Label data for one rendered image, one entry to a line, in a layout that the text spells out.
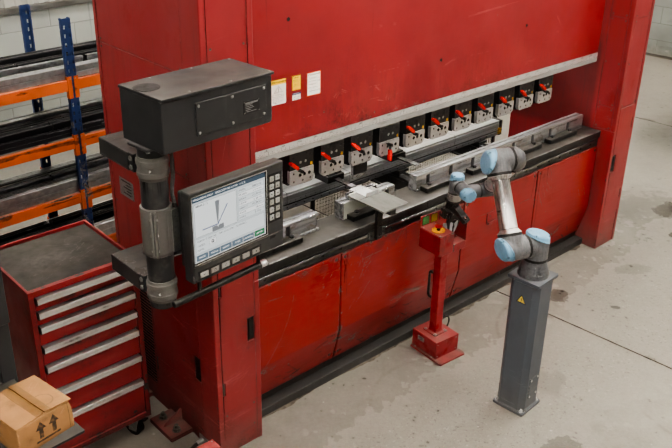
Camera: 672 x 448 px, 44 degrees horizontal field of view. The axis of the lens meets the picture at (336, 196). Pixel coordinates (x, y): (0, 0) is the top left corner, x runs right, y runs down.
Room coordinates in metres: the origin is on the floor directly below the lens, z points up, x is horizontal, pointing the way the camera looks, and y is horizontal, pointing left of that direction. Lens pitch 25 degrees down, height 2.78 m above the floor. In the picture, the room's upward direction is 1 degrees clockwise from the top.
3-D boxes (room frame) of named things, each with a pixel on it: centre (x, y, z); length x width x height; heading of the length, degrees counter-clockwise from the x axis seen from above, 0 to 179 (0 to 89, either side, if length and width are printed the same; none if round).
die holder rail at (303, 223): (3.61, 0.29, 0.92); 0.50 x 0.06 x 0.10; 133
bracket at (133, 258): (2.90, 0.65, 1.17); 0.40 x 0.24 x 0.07; 133
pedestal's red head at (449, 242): (4.00, -0.58, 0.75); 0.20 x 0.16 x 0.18; 128
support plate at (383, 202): (3.87, -0.22, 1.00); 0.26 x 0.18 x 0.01; 43
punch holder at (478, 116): (4.64, -0.83, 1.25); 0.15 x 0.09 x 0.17; 133
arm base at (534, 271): (3.53, -0.97, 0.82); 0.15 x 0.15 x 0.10
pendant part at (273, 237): (2.78, 0.40, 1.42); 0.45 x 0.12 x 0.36; 138
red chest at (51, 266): (3.22, 1.22, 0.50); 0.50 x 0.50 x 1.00; 43
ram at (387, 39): (4.42, -0.59, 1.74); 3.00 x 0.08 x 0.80; 133
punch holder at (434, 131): (4.37, -0.54, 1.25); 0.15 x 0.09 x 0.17; 133
